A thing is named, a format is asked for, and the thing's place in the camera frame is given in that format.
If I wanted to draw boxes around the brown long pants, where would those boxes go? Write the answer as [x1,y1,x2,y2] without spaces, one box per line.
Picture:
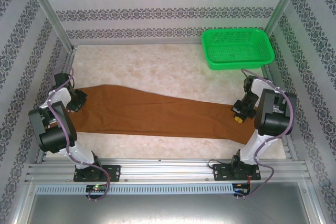
[67,84,263,146]

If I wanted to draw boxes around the green plastic mesh basket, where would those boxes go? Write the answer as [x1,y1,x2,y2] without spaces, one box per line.
[201,27,276,71]

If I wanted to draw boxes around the small lit controller board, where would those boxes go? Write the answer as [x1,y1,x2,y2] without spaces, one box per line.
[86,184,108,193]
[233,183,250,193]

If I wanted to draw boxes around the grey sheet metal panel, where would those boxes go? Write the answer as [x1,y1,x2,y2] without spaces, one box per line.
[12,182,323,224]

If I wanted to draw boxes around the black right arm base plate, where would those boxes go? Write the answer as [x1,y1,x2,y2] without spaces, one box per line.
[213,163,262,182]

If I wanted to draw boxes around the thin aluminium table edge rail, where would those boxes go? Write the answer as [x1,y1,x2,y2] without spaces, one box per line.
[70,39,205,47]

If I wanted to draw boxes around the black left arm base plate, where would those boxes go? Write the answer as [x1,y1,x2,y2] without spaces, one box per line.
[73,165,122,183]

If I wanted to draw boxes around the long aluminium mounting rail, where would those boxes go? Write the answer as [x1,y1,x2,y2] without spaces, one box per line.
[25,157,312,183]

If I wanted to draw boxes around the grey slotted cable duct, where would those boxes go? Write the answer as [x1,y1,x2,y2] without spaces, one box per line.
[35,184,234,195]

